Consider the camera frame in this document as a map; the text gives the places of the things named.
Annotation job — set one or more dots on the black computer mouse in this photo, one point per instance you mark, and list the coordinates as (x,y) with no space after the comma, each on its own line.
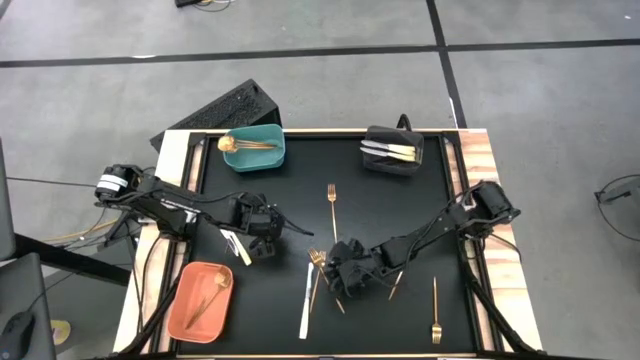
(17,335)

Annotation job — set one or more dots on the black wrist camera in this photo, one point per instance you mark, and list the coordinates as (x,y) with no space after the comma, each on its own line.
(270,215)
(342,252)

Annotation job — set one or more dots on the large gold spoon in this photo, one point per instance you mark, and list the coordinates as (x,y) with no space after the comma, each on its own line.
(314,256)

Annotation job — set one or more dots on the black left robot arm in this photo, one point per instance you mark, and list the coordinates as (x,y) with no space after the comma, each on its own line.
(165,200)

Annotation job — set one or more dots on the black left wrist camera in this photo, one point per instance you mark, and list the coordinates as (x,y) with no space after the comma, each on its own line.
(270,215)

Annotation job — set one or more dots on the black table border frame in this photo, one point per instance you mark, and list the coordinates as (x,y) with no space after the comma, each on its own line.
(325,134)

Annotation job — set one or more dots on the dark grey desk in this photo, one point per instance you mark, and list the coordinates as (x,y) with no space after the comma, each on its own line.
(25,290)

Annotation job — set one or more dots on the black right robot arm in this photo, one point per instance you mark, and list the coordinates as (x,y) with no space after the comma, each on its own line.
(450,220)

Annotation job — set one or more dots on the teal plastic bin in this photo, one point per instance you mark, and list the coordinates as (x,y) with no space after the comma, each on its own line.
(260,160)

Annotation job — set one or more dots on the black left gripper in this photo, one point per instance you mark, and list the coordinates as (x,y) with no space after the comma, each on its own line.
(244,212)

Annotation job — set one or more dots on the dark grey plastic bin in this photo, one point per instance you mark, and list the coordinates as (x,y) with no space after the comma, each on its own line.
(392,167)

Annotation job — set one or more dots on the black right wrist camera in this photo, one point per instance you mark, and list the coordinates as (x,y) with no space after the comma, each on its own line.
(342,252)

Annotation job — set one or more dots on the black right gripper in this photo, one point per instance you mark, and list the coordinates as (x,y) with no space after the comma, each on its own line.
(365,262)

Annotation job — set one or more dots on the black floor device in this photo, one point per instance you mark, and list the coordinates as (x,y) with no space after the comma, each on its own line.
(187,2)

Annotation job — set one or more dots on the black perforated case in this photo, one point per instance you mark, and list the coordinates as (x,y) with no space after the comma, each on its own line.
(225,107)

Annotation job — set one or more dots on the black floor beam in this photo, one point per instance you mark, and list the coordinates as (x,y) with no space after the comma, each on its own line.
(75,260)

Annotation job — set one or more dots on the orange plastic tray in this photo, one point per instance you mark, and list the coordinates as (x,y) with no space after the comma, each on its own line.
(215,320)

